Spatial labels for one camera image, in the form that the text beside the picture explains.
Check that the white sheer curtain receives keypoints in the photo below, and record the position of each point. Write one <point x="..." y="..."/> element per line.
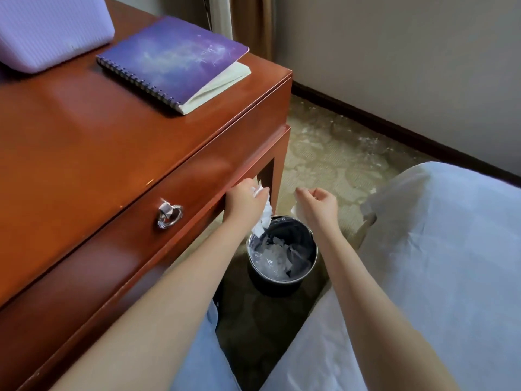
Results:
<point x="220" y="14"/>

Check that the person's left hand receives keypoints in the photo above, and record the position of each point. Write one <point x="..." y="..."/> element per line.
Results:
<point x="246" y="205"/>

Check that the person's blue jeans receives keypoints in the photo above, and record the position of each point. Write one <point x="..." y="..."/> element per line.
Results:
<point x="203" y="358"/>

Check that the brown wooden desk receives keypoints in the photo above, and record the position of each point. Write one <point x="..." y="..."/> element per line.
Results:
<point x="81" y="150"/>

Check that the white paper scraps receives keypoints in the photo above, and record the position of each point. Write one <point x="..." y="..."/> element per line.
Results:
<point x="276" y="258"/>

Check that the small round trash bin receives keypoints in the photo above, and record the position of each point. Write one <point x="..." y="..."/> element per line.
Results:
<point x="281" y="287"/>

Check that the brown curtain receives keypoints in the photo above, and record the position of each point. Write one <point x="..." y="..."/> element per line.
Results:
<point x="252" y="24"/>

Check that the white bed sheet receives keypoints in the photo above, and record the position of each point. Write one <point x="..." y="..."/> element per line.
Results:
<point x="447" y="272"/>

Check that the clear plastic bin liner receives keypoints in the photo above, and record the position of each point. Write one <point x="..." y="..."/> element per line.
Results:
<point x="260" y="256"/>

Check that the person's right forearm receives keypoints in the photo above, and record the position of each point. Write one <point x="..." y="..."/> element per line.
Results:
<point x="386" y="317"/>

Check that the person's left forearm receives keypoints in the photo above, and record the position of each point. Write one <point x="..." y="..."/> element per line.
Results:
<point x="150" y="317"/>

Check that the person's right hand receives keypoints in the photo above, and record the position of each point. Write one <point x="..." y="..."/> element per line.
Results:
<point x="319" y="209"/>

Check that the purple plastic basket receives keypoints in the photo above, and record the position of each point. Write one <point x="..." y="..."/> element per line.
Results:
<point x="49" y="32"/>

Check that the purple spiral notebook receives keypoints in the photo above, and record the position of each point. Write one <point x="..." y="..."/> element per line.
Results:
<point x="175" y="56"/>

